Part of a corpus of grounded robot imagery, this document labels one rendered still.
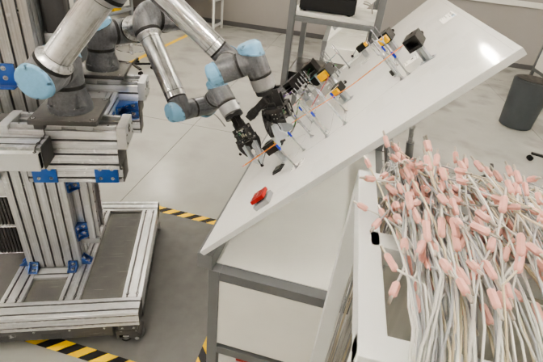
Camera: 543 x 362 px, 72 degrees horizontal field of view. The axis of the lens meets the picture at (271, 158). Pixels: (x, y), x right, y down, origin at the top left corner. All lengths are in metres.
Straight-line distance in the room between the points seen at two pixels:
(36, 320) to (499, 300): 1.91
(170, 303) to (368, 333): 1.91
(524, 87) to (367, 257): 5.17
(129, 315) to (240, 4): 7.87
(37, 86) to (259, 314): 1.02
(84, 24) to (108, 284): 1.32
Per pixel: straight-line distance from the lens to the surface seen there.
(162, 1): 1.30
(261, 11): 9.02
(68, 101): 1.50
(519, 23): 9.39
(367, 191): 0.61
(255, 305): 1.38
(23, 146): 1.52
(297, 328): 1.42
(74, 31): 1.26
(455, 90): 0.91
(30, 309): 2.12
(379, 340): 0.42
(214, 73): 1.19
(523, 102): 5.63
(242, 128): 1.38
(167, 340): 2.14
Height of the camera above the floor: 1.76
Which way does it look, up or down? 30 degrees down
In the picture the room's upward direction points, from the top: 7 degrees clockwise
